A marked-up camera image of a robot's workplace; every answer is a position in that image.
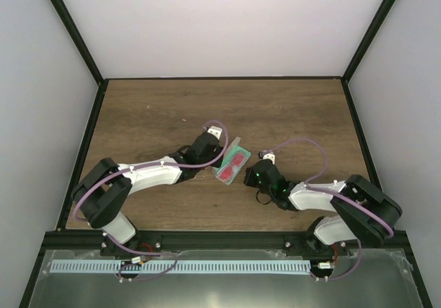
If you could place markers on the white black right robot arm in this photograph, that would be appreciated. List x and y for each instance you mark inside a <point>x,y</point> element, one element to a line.
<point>363,211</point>

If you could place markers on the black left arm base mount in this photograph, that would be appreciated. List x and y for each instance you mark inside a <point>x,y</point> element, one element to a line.
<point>144,241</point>

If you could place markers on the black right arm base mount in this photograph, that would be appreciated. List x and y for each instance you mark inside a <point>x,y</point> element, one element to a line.
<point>308,246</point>

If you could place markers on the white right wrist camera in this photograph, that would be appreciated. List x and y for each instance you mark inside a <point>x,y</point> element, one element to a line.
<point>267,155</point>

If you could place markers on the black aluminium frame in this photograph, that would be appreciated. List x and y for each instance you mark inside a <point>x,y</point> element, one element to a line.
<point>333,92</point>

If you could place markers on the grey case green lining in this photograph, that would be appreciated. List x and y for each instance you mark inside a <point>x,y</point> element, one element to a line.
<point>232,149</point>

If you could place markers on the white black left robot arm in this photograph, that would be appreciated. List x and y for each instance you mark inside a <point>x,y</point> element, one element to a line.
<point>102,192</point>

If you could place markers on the grey metal front panel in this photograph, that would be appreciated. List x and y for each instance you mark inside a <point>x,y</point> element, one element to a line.
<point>371,278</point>

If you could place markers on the light blue slotted cable duct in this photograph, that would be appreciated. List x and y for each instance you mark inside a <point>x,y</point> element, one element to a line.
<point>289,267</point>

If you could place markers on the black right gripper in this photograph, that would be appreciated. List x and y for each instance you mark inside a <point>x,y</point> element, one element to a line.
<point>249,180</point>

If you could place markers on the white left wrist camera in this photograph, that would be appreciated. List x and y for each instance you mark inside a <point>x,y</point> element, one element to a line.
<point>215,131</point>

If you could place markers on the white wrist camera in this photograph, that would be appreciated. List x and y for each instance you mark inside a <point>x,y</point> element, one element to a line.
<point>267,155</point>
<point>215,131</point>

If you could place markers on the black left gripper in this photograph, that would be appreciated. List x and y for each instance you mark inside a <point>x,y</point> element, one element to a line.
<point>218,164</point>

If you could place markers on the pink transparent sunglasses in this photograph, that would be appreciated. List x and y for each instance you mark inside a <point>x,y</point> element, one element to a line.
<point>230,170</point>

